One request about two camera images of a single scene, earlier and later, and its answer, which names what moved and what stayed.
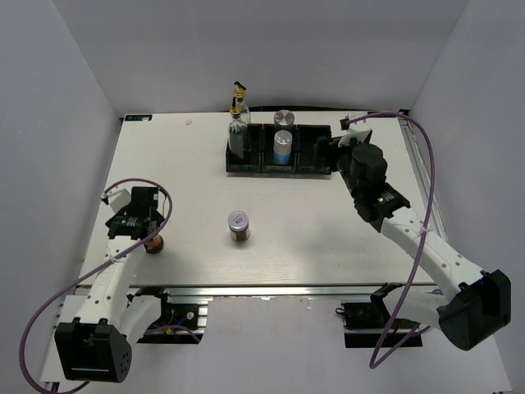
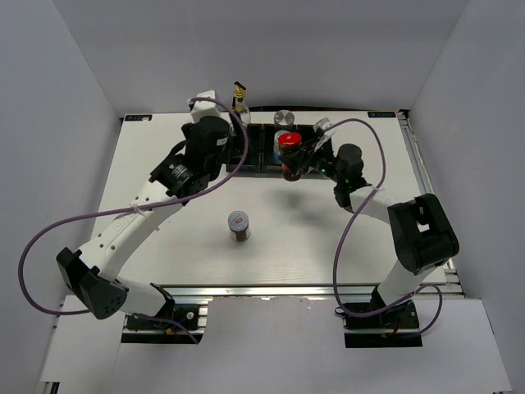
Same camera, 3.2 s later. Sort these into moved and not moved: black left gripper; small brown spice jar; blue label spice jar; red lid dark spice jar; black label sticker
Moved: black left gripper; small brown spice jar
Not moved: blue label spice jar; red lid dark spice jar; black label sticker
